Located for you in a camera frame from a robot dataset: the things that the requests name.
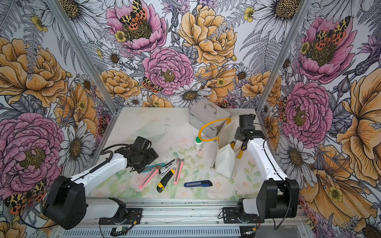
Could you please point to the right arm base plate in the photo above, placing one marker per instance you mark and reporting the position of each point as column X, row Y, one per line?
column 234, row 215

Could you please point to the blue utility knife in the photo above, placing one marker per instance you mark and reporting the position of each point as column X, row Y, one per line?
column 201, row 183

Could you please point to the white bottle green cap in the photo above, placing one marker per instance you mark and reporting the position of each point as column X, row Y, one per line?
column 198, row 144

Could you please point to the white pouch with yellow handles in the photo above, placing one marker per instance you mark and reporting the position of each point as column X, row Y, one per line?
column 226, row 159

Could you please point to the pink utility knife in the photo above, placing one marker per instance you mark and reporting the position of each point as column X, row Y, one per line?
column 178, row 171
column 149, row 177

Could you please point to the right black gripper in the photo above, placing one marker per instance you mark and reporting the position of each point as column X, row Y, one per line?
column 237, row 134

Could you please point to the pink utility knife right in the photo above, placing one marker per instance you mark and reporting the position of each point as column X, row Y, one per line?
column 178, row 171

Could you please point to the silver metal case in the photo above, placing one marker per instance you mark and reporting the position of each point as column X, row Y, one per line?
column 204, row 112

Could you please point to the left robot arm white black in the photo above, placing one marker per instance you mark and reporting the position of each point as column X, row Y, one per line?
column 67, row 202

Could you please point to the pink utility knife left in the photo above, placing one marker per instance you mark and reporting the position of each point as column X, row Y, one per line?
column 149, row 177

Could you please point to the left corner aluminium post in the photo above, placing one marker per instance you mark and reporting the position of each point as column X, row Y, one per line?
column 71, row 33

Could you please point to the silver black utility knife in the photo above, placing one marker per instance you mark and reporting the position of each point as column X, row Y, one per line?
column 168, row 166

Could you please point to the right corner aluminium post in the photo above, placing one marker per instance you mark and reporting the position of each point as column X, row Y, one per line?
column 288, row 42

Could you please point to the teal utility knife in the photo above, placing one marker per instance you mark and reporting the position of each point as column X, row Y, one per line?
column 151, row 167

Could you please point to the aluminium front rail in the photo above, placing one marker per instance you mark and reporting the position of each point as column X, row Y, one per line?
column 188, row 219

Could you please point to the black yellow utility knife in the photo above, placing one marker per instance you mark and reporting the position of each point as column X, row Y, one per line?
column 164, row 181

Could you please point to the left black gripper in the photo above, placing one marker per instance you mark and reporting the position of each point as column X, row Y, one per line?
column 151, row 155

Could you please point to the corner aluminium post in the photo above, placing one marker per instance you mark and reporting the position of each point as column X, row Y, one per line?
column 288, row 42
column 71, row 33

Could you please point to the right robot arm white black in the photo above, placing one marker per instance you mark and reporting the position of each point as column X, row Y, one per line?
column 278, row 196

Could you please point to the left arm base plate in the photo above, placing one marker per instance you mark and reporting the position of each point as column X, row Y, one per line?
column 131, row 216

